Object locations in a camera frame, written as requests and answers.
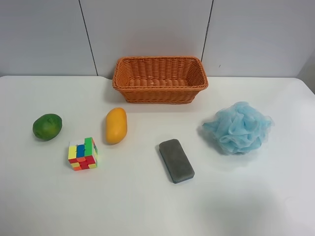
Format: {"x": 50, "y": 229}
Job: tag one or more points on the green lemon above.
{"x": 47, "y": 127}

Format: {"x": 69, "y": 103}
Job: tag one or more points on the blue mesh bath sponge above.
{"x": 238, "y": 129}

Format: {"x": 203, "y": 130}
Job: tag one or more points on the orange woven basket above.
{"x": 159, "y": 79}

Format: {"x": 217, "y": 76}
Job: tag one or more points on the yellow mango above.
{"x": 115, "y": 126}

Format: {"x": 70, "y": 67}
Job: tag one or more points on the grey board eraser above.
{"x": 176, "y": 161}

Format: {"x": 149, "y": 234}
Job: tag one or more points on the colourful puzzle cube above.
{"x": 83, "y": 154}

